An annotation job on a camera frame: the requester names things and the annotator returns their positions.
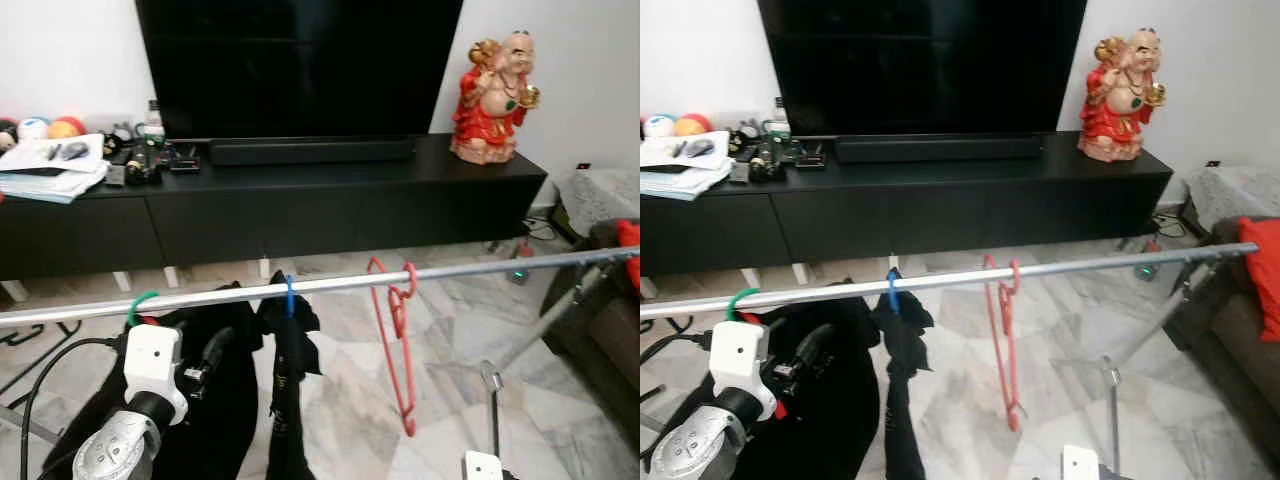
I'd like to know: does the black low tv console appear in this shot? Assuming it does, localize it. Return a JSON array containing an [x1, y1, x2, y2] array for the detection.
[[640, 132, 1174, 286], [0, 133, 549, 281]]

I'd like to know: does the red plastic hanger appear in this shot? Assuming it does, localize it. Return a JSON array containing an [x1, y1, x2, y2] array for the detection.
[[982, 253, 1023, 433], [366, 256, 419, 437]]

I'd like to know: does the white paper stack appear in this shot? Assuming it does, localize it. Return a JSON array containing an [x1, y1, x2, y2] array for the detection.
[[640, 130, 731, 201], [0, 133, 111, 204]]

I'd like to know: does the silver metal clothes rack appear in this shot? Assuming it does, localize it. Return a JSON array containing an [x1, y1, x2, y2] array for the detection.
[[640, 241, 1261, 480], [0, 246, 641, 480]]

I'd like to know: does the red cushion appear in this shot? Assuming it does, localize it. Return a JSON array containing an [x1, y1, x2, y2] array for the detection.
[[615, 220, 641, 291], [1237, 215, 1280, 343]]

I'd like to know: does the dark brown sofa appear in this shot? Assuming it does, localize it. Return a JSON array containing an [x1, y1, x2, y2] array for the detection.
[[1165, 218, 1280, 441], [540, 218, 641, 441]]

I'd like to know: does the black garment red stripe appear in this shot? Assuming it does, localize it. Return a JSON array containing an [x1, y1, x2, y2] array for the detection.
[[40, 283, 263, 480], [650, 283, 881, 480]]

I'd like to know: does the long black garment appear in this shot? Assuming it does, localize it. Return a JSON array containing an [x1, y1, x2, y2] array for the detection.
[[257, 295, 323, 480], [868, 285, 936, 480]]

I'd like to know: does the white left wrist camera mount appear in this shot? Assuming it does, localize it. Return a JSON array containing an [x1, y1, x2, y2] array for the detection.
[[122, 323, 189, 426], [708, 320, 773, 421]]

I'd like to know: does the grey cloth covered stool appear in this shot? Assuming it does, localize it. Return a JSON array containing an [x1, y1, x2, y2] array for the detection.
[[1185, 165, 1280, 233], [556, 168, 641, 239]]

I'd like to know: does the black soundbar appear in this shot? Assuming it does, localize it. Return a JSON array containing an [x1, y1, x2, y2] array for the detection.
[[208, 137, 417, 166], [833, 135, 1044, 164]]

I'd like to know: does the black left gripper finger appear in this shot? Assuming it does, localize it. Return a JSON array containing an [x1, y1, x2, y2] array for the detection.
[[802, 323, 837, 371], [205, 326, 238, 373]]

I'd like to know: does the black flat screen television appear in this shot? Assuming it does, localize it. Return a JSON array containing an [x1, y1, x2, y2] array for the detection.
[[757, 0, 1088, 137], [135, 0, 466, 139]]

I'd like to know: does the red laughing Buddha statue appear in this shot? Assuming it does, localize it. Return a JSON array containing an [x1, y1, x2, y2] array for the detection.
[[1077, 28, 1168, 163], [449, 30, 542, 166]]

